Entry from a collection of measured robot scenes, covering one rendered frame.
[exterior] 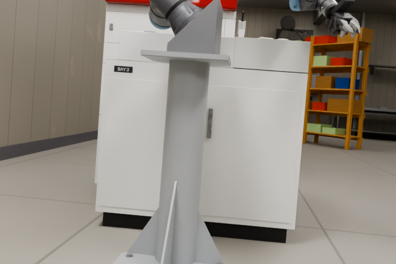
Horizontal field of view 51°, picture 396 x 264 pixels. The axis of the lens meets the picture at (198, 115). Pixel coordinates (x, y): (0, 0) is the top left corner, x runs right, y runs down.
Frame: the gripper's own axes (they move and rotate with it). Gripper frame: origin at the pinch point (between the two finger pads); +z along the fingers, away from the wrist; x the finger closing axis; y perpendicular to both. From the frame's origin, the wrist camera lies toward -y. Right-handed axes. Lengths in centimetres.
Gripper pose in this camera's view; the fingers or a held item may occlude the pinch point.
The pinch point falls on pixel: (355, 30)
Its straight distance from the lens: 183.5
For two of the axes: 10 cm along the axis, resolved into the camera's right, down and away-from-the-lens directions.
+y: -1.4, 7.5, 6.4
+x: -9.7, 0.2, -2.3
